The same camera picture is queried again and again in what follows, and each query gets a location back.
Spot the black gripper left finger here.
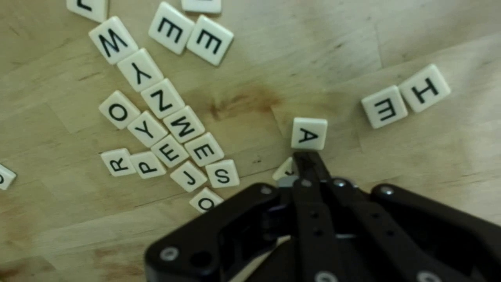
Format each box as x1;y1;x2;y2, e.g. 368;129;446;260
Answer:
144;151;346;282

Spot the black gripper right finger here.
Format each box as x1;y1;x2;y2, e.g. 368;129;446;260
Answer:
311;152;501;282

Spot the cream tile letter A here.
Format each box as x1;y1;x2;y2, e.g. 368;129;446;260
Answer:
289;116;328;152

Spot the cream tile letter H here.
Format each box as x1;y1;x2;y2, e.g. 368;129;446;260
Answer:
397;63;452;115

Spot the cream tile letter S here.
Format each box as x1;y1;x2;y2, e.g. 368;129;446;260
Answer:
205;158;241;190

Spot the cream tile letter O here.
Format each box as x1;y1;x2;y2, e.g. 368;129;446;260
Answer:
188;187;225;215
97;89;142;132

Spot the cream tile letter J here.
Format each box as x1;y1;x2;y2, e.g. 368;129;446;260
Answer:
169;160;209;194

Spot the cream tile letter W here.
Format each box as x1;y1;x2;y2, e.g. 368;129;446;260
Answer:
161;105;206;146

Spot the cream tile letter P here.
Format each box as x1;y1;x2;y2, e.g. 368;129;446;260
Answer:
130;151;167;180

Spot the cream tile letter Y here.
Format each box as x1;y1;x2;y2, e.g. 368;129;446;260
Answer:
125;110;169;149
116;47;164;94

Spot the cream tile letter N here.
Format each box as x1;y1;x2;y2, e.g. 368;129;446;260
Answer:
139;77;186;121

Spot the cream tile letter R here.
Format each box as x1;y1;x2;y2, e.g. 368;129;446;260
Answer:
100;147;137;179

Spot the cream letter tile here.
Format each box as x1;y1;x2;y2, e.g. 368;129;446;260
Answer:
180;0;222;16
0;163;18;191
64;0;109;24

